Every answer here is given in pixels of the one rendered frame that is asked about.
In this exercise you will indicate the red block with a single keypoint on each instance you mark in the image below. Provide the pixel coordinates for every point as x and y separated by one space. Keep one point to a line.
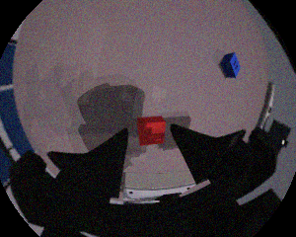
151 130

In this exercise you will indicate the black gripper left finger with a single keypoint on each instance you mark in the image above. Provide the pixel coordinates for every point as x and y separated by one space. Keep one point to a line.
103 165

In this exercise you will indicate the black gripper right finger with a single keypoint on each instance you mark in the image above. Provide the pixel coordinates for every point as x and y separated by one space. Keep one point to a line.
203 152

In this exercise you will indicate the blue toy brick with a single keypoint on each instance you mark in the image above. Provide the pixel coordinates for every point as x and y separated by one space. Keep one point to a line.
230 64

